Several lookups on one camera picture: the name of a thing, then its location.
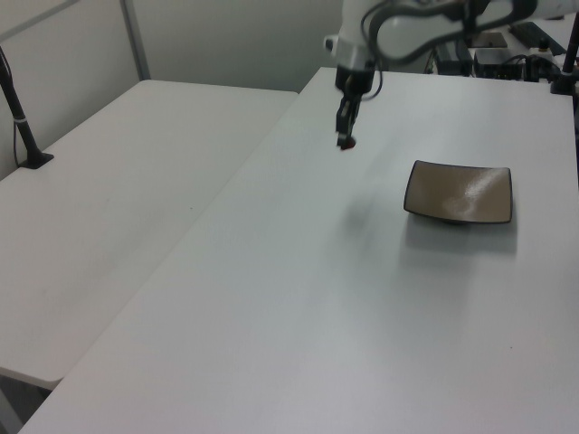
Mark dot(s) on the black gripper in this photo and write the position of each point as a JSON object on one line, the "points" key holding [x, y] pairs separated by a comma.
{"points": [[355, 79]]}

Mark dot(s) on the small red strawberry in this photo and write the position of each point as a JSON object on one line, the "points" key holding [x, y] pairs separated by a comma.
{"points": [[349, 145]]}

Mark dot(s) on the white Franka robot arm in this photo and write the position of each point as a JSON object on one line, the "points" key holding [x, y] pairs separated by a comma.
{"points": [[353, 27]]}

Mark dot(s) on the square brown ceramic plate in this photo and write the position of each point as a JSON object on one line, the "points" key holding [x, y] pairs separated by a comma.
{"points": [[457, 192]]}

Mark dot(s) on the black electronics box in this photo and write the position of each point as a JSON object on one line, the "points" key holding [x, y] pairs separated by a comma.
{"points": [[452, 56]]}

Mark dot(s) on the grey metal equipment box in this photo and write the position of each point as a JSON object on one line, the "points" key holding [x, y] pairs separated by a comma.
{"points": [[495, 61]]}

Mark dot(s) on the brown cardboard box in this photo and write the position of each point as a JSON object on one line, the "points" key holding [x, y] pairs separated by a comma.
{"points": [[490, 40]]}

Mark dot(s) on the black keyboard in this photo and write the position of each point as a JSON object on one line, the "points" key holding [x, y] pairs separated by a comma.
{"points": [[529, 34]]}

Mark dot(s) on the black clamp camera stand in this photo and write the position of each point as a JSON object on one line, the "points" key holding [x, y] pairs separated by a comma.
{"points": [[563, 83]]}

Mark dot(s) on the grey metal partition post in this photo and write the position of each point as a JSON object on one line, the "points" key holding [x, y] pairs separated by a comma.
{"points": [[135, 40]]}

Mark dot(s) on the black camera stand white band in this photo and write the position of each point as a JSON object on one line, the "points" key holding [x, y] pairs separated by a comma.
{"points": [[25, 131]]}

